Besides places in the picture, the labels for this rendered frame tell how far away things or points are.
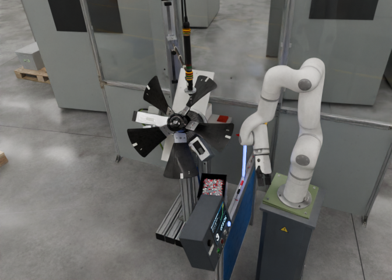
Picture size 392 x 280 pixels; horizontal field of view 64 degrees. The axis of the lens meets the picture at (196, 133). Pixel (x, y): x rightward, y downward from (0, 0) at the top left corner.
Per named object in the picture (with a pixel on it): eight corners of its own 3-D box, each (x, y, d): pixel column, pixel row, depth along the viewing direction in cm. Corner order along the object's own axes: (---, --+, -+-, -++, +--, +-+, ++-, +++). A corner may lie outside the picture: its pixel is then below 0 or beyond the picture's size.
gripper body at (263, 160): (263, 151, 163) (266, 174, 162) (272, 152, 171) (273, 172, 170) (251, 153, 167) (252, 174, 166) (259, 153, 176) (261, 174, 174)
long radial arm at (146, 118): (179, 120, 229) (173, 118, 218) (177, 130, 229) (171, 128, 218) (144, 114, 239) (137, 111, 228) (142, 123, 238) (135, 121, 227)
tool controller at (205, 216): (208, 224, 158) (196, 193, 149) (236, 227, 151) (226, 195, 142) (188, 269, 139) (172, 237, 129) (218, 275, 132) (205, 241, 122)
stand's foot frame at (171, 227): (185, 190, 320) (184, 184, 316) (227, 201, 305) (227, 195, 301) (156, 238, 274) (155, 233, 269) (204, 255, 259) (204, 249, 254)
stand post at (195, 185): (195, 205, 303) (189, 100, 237) (204, 207, 300) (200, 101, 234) (193, 209, 300) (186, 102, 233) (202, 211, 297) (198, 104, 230)
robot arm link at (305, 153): (314, 169, 172) (325, 133, 158) (307, 191, 159) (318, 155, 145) (291, 162, 176) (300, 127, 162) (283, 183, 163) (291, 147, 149)
